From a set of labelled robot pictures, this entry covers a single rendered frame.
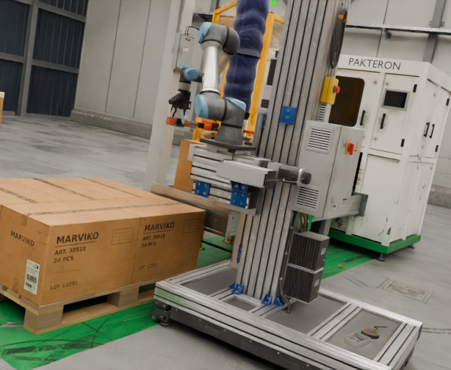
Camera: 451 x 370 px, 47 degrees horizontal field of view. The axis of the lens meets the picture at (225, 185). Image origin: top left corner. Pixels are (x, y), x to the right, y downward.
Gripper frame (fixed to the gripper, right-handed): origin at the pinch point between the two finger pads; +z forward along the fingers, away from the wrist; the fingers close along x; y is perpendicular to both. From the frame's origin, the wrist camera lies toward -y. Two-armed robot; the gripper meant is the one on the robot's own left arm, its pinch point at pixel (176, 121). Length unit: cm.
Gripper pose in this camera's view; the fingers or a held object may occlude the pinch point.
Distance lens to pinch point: 329.4
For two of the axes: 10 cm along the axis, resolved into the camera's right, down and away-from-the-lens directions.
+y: 5.8, -0.2, 8.1
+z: -1.7, 9.7, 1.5
